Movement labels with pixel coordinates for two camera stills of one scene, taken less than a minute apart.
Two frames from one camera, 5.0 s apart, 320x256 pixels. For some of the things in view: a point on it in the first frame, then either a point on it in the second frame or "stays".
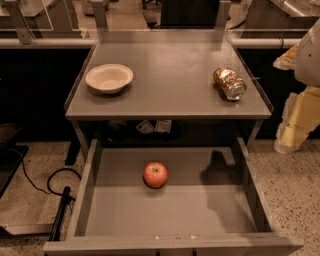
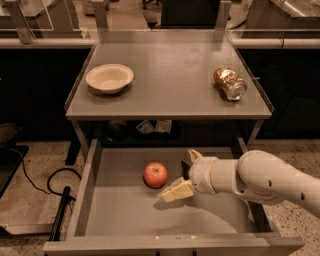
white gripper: [309, 63] to [200, 174]
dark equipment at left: [12, 154] stays
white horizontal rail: [81, 43] stays
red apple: [156, 175] stays
